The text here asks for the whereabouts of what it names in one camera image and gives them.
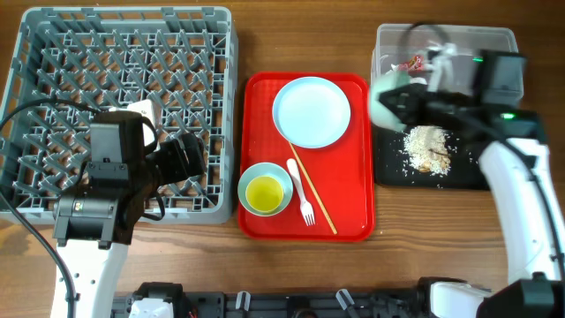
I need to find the red snack wrapper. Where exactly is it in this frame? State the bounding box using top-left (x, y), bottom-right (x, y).
top-left (391, 55), bottom-right (426, 72)

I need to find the right black cable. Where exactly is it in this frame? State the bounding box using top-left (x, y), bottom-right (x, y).
top-left (396, 22), bottom-right (565, 284)

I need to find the grey dishwasher rack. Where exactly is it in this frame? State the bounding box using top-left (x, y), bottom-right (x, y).
top-left (1, 6), bottom-right (238, 224)

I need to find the light blue round plate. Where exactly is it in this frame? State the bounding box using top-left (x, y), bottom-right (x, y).
top-left (272, 76), bottom-right (351, 148)

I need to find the light blue bowl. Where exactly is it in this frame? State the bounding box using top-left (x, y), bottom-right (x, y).
top-left (237, 163), bottom-right (293, 217)

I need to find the white napkin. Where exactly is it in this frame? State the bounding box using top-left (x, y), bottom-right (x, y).
top-left (410, 77), bottom-right (427, 85)

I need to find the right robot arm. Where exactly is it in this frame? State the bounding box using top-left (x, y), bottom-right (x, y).
top-left (369, 50), bottom-right (564, 317)

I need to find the black waste bin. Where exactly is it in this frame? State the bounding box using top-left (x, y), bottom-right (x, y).
top-left (372, 125), bottom-right (489, 191)

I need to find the white plastic fork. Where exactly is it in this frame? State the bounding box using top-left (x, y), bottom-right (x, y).
top-left (286, 158), bottom-right (315, 226)

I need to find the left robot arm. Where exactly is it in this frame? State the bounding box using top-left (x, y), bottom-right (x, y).
top-left (50, 111), bottom-right (205, 317)

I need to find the yellow plastic cup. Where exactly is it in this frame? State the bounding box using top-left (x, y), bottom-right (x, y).
top-left (245, 176), bottom-right (284, 214)

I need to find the clear plastic waste bin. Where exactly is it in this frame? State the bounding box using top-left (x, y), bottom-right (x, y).
top-left (371, 23), bottom-right (518, 96)

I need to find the red serving tray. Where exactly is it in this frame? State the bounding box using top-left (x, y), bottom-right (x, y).
top-left (238, 72), bottom-right (375, 242)

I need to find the rice food waste pile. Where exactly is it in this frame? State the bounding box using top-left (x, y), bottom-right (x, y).
top-left (402, 125), bottom-right (451, 176)

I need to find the wooden chopstick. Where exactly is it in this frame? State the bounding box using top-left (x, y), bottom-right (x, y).
top-left (288, 142), bottom-right (338, 235)

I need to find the green bowl with rice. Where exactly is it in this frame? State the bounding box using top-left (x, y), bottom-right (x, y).
top-left (368, 72), bottom-right (410, 133)

